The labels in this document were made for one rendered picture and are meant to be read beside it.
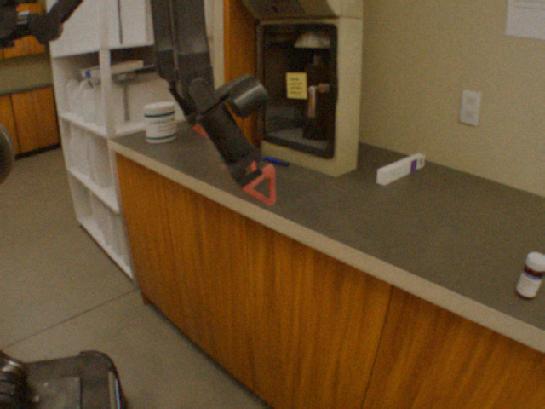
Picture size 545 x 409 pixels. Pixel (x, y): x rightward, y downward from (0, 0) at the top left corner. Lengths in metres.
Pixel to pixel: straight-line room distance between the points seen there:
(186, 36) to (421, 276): 0.59
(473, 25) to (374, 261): 0.89
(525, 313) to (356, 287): 0.38
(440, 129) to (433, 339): 0.82
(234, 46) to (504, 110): 0.91
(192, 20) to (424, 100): 0.98
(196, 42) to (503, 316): 0.69
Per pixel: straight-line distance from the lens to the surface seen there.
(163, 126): 1.56
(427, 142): 1.44
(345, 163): 1.17
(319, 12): 1.08
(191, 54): 0.64
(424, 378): 0.91
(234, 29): 1.28
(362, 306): 0.88
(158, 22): 1.14
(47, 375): 1.62
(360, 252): 0.78
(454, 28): 1.38
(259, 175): 0.67
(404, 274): 0.74
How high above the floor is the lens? 1.34
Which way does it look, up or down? 25 degrees down
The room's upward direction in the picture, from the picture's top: straight up
